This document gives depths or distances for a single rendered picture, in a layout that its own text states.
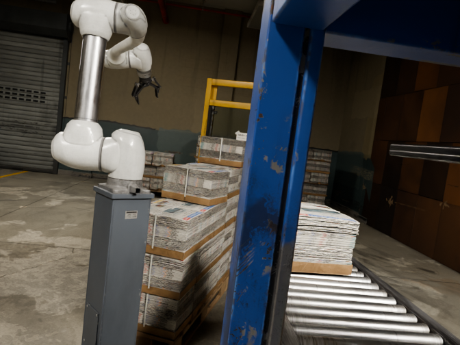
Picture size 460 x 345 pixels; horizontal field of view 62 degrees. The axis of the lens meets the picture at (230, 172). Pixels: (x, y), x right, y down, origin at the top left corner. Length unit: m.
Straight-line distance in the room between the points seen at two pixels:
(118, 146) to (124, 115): 7.55
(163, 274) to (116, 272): 0.48
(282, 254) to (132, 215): 1.27
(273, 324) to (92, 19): 1.56
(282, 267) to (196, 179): 2.05
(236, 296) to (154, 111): 8.70
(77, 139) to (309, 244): 1.06
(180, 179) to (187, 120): 6.55
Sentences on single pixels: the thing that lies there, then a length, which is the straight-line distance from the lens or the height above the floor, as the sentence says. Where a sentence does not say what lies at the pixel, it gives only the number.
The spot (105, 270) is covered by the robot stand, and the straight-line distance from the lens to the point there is 1.81.
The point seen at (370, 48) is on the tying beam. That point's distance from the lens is 0.63.
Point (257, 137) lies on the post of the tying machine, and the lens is 0.53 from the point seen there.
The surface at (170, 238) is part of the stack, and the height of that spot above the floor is 0.71.
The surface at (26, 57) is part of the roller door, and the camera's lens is 9.95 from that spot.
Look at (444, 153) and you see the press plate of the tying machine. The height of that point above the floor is 1.31.
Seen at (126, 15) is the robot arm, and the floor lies 1.76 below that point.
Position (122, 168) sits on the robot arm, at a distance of 1.74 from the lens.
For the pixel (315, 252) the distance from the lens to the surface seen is 1.60.
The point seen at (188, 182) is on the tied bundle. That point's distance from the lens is 2.61.
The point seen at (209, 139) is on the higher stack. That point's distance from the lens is 3.27.
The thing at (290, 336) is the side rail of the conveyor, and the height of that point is 0.80.
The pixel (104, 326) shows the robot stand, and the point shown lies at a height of 0.40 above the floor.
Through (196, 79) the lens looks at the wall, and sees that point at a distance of 9.23.
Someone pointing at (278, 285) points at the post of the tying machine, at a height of 1.10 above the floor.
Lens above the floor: 1.29
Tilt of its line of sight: 5 degrees down
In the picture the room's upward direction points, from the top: 7 degrees clockwise
